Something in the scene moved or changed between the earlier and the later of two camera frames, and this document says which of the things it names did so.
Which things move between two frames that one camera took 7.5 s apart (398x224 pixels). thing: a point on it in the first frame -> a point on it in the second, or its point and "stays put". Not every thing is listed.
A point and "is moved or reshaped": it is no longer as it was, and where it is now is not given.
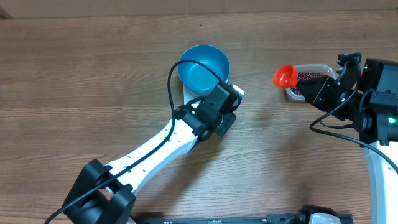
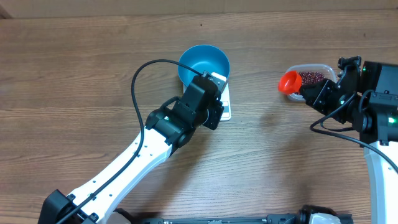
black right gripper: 323,87 stays put
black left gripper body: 224,123 -> 214,114
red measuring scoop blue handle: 285,76 is moved or reshaped
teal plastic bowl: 196,77 stays put
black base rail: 309,214 stays put
